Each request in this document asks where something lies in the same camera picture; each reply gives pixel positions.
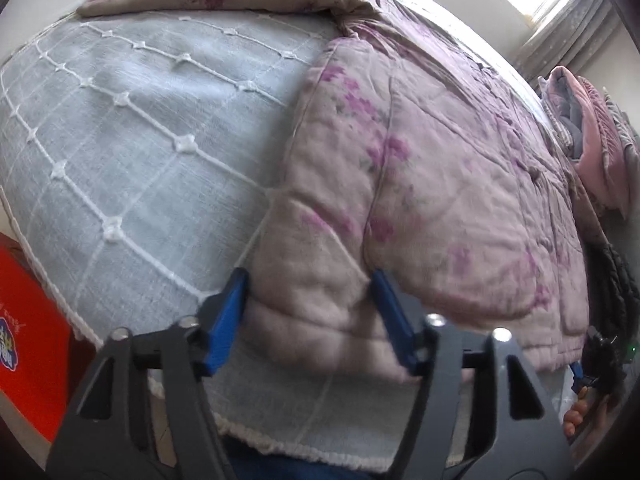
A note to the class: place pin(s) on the red gift box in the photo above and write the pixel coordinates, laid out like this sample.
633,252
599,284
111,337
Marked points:
35,346

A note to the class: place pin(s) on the grey window curtain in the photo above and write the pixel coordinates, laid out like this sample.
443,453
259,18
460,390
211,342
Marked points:
569,34

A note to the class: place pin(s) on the pink folded pillow stack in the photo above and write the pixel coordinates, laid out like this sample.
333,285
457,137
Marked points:
596,136

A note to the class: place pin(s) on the dark clothes pile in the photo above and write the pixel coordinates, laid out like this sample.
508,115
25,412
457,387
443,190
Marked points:
613,295

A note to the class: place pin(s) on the pink floral quilted jacket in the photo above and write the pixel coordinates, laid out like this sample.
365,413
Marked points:
409,156

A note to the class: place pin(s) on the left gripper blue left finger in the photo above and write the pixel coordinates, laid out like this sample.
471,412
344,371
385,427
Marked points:
219,319

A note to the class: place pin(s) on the right hand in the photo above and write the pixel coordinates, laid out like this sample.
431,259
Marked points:
585,422

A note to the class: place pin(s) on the grey checked bedspread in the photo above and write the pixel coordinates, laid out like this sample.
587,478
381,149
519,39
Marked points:
135,156

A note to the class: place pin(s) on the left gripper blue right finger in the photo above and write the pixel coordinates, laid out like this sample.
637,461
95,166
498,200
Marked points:
403,318

